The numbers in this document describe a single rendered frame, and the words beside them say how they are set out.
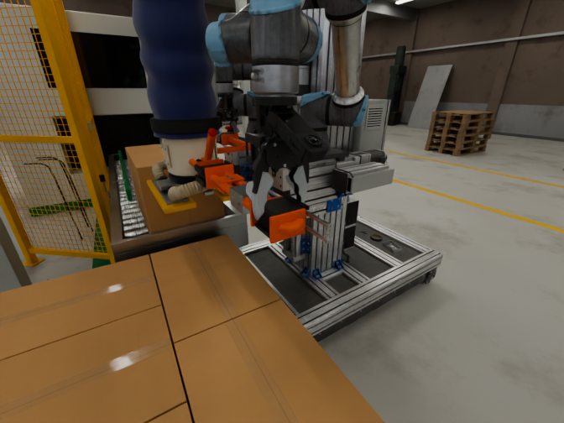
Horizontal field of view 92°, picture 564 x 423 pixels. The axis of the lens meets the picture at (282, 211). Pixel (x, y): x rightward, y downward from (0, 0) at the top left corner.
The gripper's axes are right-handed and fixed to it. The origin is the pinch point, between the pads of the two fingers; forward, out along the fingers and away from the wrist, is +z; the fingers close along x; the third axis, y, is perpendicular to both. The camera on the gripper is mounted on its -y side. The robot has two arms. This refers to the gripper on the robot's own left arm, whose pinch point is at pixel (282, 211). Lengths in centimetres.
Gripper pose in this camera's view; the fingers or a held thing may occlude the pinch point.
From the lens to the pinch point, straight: 51.2
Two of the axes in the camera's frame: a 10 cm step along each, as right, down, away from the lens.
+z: 0.0, 9.2, 4.0
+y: -5.4, -3.4, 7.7
